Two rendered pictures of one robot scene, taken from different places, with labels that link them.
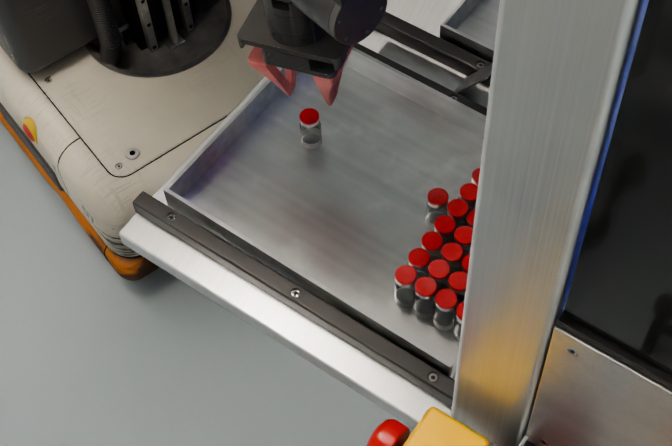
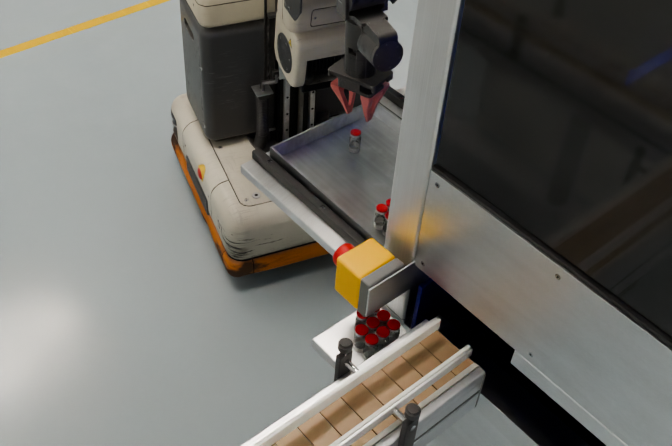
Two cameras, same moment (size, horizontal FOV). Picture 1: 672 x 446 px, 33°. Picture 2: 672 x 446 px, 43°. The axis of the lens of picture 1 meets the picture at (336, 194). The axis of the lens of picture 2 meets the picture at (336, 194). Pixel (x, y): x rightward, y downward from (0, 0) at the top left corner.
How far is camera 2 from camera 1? 58 cm
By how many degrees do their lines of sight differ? 14
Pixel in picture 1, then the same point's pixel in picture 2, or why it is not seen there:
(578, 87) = (444, 15)
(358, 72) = (389, 126)
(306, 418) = (314, 383)
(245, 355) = (288, 338)
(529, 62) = (429, 4)
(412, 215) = not seen: hidden behind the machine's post
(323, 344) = (329, 235)
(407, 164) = not seen: hidden behind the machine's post
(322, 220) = (347, 184)
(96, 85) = (246, 156)
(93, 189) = (227, 208)
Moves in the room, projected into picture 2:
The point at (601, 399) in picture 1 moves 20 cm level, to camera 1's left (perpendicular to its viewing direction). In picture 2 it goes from (447, 218) to (303, 192)
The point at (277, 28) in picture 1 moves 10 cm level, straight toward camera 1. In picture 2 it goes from (348, 65) to (340, 99)
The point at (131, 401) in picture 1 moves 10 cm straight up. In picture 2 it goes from (211, 345) to (210, 323)
